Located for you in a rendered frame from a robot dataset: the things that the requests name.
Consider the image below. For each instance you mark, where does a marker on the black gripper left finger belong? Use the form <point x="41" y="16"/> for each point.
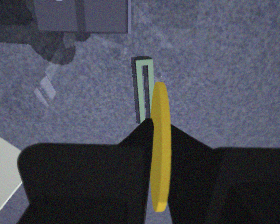
<point x="92" y="170"/>

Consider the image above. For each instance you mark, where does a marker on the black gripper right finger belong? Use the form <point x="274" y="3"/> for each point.
<point x="201" y="176"/>

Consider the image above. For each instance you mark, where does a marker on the gold coin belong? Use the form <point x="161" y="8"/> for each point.
<point x="161" y="154"/>

